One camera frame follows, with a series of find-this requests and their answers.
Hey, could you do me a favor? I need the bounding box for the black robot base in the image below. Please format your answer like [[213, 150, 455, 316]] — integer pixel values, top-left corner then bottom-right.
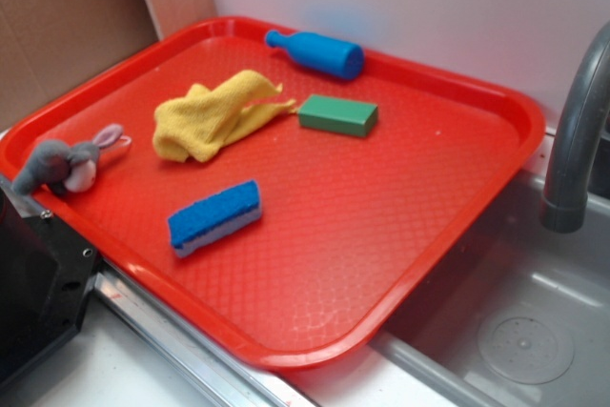
[[1, 191, 99, 391]]

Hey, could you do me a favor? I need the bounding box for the green rectangular block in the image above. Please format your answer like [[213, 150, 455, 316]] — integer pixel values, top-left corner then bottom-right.
[[297, 94, 378, 137]]

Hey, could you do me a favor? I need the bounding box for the red plastic tray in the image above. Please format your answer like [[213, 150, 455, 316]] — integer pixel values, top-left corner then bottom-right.
[[1, 17, 545, 372]]

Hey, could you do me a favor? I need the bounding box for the blue sponge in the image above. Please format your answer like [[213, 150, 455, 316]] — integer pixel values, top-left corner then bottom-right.
[[168, 180, 262, 258]]

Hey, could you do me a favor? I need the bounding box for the yellow cloth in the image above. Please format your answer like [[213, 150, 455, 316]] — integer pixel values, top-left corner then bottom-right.
[[152, 70, 296, 163]]

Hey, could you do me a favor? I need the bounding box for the blue plastic bottle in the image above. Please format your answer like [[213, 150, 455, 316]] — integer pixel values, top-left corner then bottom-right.
[[265, 31, 365, 80]]

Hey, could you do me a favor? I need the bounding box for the grey plush bunny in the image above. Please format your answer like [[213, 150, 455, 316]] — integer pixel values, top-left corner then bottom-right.
[[11, 124, 132, 196]]

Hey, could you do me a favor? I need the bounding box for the grey sink basin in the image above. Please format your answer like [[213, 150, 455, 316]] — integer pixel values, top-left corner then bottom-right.
[[290, 139, 609, 406]]

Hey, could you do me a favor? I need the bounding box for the grey faucet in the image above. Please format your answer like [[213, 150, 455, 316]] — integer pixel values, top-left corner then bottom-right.
[[539, 25, 609, 234]]

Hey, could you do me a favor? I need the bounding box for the brown cardboard panel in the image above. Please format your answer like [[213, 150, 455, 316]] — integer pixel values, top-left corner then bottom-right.
[[1, 0, 216, 129]]

